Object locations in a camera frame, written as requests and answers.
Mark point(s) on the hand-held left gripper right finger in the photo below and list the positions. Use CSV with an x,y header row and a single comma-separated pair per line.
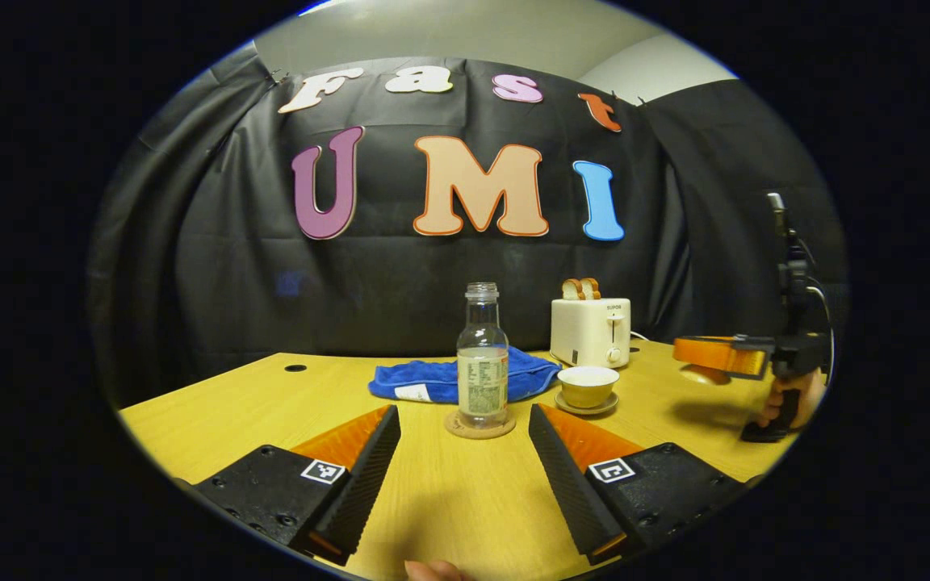
x,y
566,492

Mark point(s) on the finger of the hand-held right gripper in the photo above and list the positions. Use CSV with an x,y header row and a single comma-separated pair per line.
x,y
719,355

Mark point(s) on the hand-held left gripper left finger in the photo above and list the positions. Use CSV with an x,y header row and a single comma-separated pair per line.
x,y
360,484

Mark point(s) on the yellow-green teacup lid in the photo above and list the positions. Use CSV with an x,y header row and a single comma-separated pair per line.
x,y
703,375

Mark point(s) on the round cork coaster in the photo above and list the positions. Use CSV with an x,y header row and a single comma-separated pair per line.
x,y
465,430

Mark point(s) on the clear plastic water bottle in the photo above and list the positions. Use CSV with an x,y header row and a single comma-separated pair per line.
x,y
482,379

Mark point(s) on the yellow-green saucer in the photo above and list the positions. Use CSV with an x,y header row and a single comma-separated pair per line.
x,y
586,411

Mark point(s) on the blue towel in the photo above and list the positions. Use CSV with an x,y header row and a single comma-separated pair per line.
x,y
416,379

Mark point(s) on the cream toaster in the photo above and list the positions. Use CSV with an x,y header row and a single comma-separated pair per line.
x,y
590,331

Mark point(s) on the bread slice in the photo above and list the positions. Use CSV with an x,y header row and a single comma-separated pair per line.
x,y
570,290
590,288

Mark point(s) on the black backdrop cloth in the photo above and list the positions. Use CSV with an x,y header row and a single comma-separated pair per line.
x,y
271,282

